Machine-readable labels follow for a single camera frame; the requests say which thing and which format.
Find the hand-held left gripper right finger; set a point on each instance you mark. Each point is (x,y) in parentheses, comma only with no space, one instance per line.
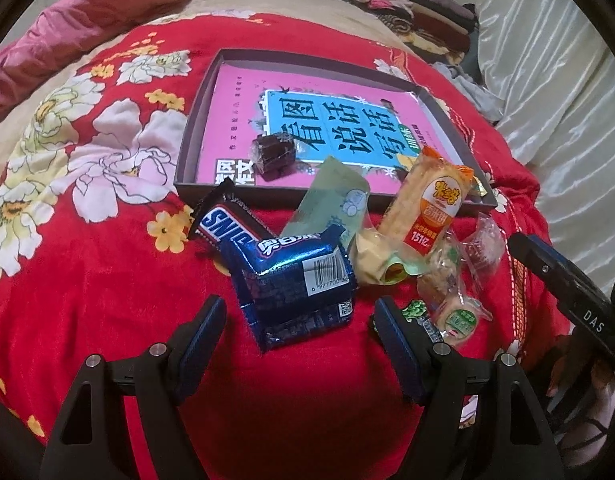
(392,332)

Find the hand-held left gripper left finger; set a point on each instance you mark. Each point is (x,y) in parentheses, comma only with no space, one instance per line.
(207,332)

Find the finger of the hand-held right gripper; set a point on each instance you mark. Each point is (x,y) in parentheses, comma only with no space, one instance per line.
(562,282)

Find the green print small candy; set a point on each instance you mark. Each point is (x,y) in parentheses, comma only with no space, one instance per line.
(417,310)

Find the green label pastry packet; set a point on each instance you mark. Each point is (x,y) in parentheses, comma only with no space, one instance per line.
(457,320)

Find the clear pastry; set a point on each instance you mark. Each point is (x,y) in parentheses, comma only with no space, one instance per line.
(440,275)

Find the clear red candy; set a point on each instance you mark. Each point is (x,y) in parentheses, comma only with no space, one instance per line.
(480,250)

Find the blue cookie packet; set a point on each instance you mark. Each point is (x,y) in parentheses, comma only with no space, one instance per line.
(282,285)

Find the brown chocolate bar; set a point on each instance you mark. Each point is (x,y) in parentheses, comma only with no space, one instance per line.
(222,225)

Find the orange rice cracker packet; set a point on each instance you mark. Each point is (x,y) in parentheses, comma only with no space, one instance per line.
(427,200)

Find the grey cardboard box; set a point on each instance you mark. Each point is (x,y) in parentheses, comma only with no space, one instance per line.
(197,110)

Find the person's right hand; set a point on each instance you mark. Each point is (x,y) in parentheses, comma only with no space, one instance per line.
(565,372)

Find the red floral blanket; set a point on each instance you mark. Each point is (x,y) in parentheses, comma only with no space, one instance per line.
(112,285)

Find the gold wrapped candy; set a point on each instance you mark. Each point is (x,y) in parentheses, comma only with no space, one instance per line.
(481,187)

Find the pale green cake packet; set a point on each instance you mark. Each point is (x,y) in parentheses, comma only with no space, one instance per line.
(332,200)

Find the dark wrapped chocolate candy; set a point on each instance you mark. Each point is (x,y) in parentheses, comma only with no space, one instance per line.
(272,152)

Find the white satin curtain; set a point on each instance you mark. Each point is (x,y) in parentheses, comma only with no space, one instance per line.
(547,85)

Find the grey white crumpled cloth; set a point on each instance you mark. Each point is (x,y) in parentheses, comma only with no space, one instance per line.
(462,85)

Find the pink book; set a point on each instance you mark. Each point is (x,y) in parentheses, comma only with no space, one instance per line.
(237,110)

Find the stack of folded clothes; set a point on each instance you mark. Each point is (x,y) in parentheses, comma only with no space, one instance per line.
(427,5)

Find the pink quilt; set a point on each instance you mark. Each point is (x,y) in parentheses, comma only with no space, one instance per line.
(62,25)

